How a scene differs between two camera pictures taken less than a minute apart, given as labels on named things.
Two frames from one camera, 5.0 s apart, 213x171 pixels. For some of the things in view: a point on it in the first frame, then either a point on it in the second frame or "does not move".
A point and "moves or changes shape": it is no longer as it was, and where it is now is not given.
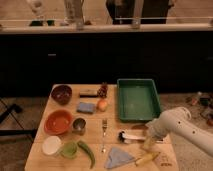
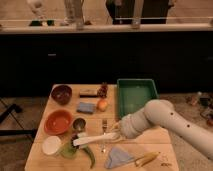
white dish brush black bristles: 123,136 moves or changes shape
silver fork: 104,126 does not move
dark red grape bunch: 103,90 does not move
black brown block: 88,93 does not move
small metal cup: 78,126 does not move
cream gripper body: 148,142 -> 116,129
